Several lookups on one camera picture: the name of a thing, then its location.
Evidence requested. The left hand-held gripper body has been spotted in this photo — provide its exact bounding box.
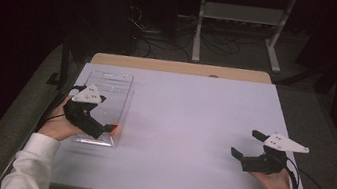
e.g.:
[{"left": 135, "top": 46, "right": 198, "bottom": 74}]
[{"left": 59, "top": 79, "right": 114, "bottom": 142}]

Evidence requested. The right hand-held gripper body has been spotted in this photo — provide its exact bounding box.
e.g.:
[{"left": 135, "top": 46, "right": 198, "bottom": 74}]
[{"left": 239, "top": 127, "right": 313, "bottom": 182}]

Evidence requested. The orange ball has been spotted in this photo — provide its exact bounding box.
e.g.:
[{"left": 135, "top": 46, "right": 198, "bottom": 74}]
[{"left": 109, "top": 121, "right": 123, "bottom": 138}]

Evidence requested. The clear plastic tray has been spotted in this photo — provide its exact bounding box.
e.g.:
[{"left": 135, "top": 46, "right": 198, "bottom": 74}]
[{"left": 60, "top": 65, "right": 137, "bottom": 151}]

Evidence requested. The person's right hand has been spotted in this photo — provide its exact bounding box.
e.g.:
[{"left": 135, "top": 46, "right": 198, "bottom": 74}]
[{"left": 247, "top": 163, "right": 297, "bottom": 189}]

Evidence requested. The person's left hand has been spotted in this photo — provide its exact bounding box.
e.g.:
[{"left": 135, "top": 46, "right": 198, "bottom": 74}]
[{"left": 37, "top": 90, "right": 90, "bottom": 145}]

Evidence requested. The wooden table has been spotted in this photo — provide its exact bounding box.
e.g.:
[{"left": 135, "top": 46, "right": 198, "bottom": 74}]
[{"left": 89, "top": 46, "right": 274, "bottom": 92}]

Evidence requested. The white metal stand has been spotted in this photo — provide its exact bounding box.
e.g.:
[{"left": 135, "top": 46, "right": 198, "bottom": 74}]
[{"left": 190, "top": 0, "right": 298, "bottom": 77}]

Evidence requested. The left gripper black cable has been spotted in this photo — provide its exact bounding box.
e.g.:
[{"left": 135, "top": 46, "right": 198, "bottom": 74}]
[{"left": 37, "top": 79, "right": 88, "bottom": 138}]

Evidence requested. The right gripper thick black cable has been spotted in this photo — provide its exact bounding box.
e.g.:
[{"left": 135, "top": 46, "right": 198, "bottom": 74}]
[{"left": 281, "top": 157, "right": 304, "bottom": 189}]

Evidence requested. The tangle of floor cables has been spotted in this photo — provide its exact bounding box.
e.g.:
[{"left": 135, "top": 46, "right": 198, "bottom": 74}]
[{"left": 121, "top": 3, "right": 246, "bottom": 72}]

